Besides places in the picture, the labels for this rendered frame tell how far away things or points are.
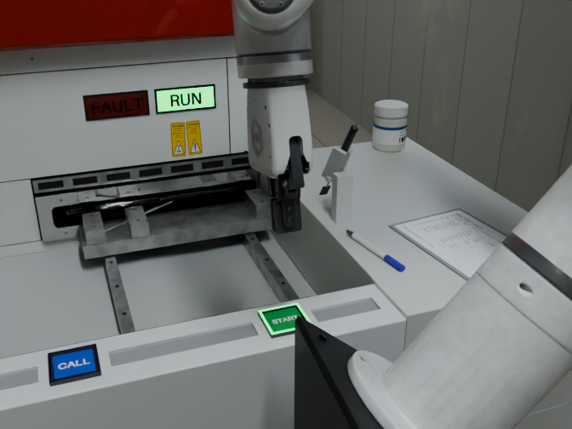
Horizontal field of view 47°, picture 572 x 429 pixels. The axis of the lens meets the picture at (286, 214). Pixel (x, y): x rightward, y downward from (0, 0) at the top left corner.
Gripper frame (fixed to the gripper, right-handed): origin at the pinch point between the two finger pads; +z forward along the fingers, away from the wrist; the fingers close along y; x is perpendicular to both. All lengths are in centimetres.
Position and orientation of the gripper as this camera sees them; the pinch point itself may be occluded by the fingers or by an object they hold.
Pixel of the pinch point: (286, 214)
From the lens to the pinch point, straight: 77.9
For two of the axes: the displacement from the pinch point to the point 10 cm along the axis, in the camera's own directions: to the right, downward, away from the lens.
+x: 9.4, -1.5, 3.1
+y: 3.4, 2.1, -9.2
